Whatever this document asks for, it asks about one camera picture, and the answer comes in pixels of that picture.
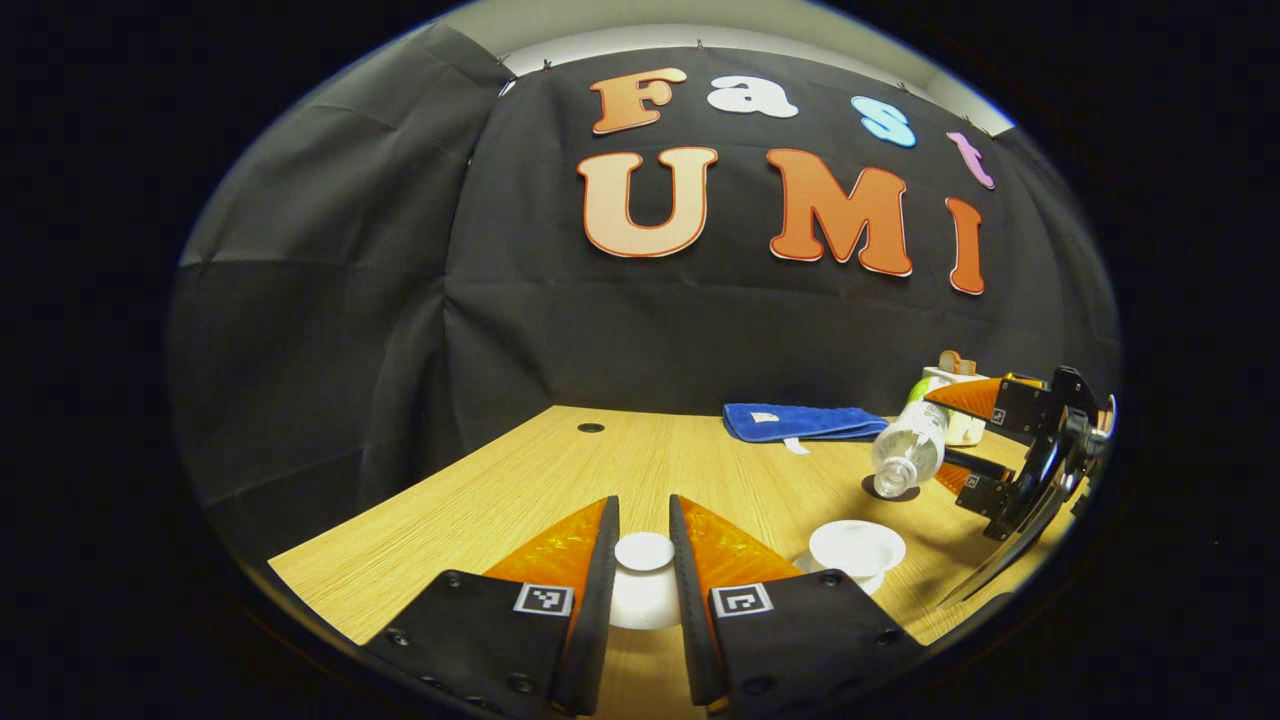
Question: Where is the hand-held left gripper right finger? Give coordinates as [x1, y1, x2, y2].
[669, 495, 926, 719]

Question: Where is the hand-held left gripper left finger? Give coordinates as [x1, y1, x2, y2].
[362, 497, 621, 719]

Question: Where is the white teacup lid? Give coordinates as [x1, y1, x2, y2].
[608, 532, 686, 631]

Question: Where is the blue towel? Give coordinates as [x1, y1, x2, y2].
[723, 402, 889, 456]

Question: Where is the white teacup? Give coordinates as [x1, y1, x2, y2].
[795, 519, 907, 596]

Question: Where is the black backdrop cloth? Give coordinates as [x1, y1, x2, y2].
[165, 22, 1121, 566]

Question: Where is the white toaster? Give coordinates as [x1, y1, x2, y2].
[920, 367, 989, 447]

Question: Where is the clear water bottle green label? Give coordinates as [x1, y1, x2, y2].
[872, 375, 951, 499]

